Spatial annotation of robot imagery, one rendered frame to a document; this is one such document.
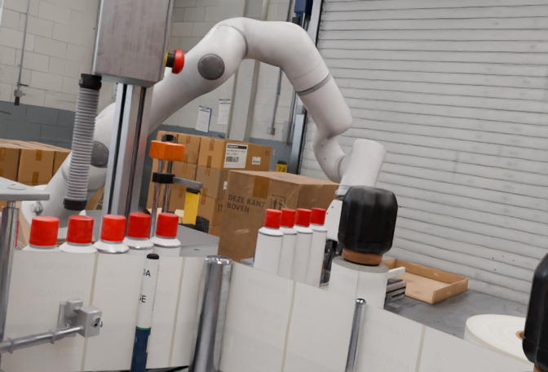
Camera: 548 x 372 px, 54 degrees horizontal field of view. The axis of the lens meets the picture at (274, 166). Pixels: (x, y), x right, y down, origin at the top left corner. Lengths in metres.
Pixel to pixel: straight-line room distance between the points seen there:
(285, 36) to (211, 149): 3.53
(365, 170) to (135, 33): 0.71
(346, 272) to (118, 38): 0.47
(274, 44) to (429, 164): 4.14
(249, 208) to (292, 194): 0.15
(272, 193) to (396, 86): 4.09
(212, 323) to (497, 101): 4.58
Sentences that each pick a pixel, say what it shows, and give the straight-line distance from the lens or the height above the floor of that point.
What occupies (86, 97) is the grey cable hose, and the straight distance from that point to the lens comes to 0.88.
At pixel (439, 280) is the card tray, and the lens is 1.93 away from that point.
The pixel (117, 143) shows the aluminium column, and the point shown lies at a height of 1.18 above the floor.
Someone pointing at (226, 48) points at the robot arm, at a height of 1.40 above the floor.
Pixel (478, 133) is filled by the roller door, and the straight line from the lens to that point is 5.14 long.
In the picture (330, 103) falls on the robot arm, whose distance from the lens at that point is 1.25.
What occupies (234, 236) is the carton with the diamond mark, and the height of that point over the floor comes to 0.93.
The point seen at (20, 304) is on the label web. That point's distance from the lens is 0.70.
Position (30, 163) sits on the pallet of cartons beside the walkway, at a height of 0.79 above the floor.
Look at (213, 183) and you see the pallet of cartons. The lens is 4.67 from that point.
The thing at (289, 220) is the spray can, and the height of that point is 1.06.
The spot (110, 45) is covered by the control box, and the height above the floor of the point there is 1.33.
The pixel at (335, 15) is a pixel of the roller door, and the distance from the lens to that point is 5.99.
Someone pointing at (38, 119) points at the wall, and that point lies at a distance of 6.94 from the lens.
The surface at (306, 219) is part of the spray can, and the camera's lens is 1.17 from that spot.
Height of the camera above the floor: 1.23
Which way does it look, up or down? 3 degrees down
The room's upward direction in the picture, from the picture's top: 8 degrees clockwise
